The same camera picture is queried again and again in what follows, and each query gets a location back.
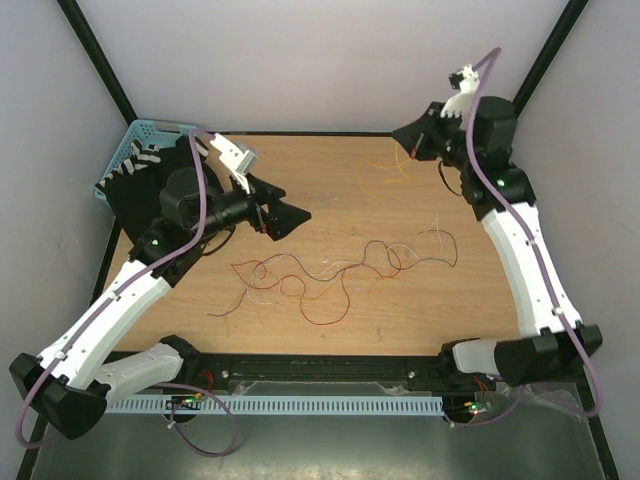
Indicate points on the striped black white cloth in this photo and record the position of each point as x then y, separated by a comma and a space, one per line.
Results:
158, 161

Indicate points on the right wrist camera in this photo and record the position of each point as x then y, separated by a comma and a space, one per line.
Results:
464, 82

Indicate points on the black enclosure frame post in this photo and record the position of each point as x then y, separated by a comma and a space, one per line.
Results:
90, 43

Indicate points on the right rear frame post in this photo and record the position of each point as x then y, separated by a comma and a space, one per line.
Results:
564, 25

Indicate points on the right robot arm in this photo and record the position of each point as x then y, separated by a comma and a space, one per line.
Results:
554, 341

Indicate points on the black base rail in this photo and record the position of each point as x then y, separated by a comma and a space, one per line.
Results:
414, 373

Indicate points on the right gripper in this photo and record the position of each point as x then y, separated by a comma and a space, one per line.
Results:
424, 129

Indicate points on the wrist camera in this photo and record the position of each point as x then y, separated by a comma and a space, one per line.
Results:
237, 158
464, 82

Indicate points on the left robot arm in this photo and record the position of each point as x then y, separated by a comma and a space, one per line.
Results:
70, 383

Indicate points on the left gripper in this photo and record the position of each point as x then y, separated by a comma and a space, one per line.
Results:
282, 218

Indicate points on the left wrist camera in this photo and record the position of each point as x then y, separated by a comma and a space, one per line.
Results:
237, 158

